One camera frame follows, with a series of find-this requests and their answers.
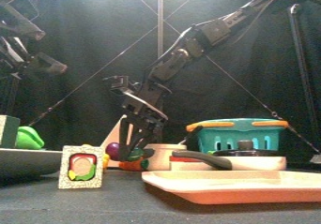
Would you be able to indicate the purple toy eggplant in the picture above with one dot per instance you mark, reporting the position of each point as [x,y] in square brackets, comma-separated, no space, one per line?
[113,151]

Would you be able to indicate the vertical metal frame pole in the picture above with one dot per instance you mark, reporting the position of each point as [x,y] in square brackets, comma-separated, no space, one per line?
[161,18]

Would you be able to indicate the black frying pan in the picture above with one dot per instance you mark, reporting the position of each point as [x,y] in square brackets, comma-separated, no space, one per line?
[259,163]

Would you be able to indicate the white toy stove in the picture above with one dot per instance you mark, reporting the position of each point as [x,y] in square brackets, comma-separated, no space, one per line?
[24,160]

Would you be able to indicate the red striped white toy block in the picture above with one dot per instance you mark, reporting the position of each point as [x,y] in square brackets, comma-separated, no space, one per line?
[177,166]

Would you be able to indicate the white round toy pot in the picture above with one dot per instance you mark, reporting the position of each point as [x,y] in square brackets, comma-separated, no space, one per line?
[161,157]

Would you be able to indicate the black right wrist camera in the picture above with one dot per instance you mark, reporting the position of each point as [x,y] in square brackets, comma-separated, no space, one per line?
[121,84]

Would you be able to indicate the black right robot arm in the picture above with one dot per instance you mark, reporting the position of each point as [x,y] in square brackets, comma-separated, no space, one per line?
[213,31]

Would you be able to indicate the pale flat toy board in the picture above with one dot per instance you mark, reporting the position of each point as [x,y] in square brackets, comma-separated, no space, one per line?
[111,134]

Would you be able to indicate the dark green toy block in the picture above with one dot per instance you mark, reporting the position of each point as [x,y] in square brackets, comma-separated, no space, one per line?
[8,131]

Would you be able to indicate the black pan lid grey knob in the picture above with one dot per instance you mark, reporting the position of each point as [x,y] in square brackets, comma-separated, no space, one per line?
[245,149]

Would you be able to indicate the black frame post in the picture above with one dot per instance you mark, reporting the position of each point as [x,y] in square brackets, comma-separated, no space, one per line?
[299,62]

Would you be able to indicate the white sliced toy block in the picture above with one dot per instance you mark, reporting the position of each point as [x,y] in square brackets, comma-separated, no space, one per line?
[82,167]

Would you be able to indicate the black backdrop cloth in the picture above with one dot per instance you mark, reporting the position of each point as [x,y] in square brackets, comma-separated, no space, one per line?
[91,31]

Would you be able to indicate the orange toy carrot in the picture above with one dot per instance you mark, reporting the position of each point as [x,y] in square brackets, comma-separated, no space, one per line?
[131,166]

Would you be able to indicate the pink rectangular plate tray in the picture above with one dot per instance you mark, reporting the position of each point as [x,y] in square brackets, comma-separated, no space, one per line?
[234,184]

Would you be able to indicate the green toy pepper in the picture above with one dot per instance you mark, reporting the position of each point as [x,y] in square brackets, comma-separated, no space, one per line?
[30,138]

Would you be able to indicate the yellow toy banana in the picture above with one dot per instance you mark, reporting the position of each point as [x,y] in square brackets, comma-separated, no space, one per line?
[106,160]

